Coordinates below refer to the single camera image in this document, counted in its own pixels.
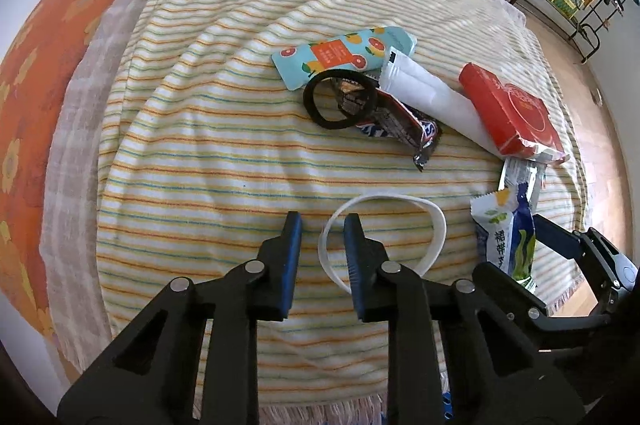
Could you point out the beige fringed blanket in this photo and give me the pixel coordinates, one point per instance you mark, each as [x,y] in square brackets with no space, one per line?
[75,155]

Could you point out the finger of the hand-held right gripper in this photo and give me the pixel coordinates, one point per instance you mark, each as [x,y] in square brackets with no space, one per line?
[505,287]
[555,237]

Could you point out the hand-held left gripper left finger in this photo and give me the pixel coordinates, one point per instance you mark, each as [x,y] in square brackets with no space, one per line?
[293,255]

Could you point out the teal grapefruit print snack packet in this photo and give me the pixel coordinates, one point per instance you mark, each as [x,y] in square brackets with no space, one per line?
[325,55]

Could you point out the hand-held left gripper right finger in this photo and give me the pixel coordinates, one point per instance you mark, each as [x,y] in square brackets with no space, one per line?
[352,255]

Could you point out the striped yellow towel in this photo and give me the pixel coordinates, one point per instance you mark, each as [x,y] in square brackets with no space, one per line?
[225,155]

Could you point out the black drying rack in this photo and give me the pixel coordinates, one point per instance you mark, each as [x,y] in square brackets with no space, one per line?
[587,30]

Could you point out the white paper packet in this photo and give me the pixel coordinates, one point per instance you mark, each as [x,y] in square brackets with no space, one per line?
[430,92]

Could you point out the brown chocolate bar wrapper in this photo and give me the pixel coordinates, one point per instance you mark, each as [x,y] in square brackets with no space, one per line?
[400,125]

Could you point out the red packet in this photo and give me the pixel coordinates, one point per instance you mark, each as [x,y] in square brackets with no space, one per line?
[510,115]

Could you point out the orange floral bed sheet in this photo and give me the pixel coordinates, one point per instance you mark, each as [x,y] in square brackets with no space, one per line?
[30,105]

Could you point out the white and blue snack packet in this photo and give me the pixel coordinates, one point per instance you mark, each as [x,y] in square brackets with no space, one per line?
[500,230]

